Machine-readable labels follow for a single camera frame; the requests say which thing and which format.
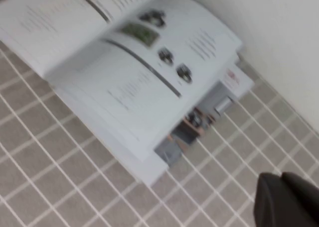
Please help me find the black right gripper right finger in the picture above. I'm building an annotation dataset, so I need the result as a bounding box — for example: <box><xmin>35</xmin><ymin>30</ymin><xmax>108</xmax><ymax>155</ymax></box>
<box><xmin>281</xmin><ymin>171</ymin><xmax>319</xmax><ymax>208</ymax></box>

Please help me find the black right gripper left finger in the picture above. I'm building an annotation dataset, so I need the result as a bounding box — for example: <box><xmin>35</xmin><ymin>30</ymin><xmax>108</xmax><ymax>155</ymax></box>
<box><xmin>253</xmin><ymin>172</ymin><xmax>319</xmax><ymax>227</ymax></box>

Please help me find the white-paged book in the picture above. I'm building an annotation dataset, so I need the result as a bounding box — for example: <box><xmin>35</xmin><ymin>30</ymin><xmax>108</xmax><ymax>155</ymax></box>
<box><xmin>0</xmin><ymin>0</ymin><xmax>255</xmax><ymax>187</ymax></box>

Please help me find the grey checked tablecloth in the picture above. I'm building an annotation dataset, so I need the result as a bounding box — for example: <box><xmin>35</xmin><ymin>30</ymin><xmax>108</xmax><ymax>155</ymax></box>
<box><xmin>0</xmin><ymin>0</ymin><xmax>319</xmax><ymax>227</ymax></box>

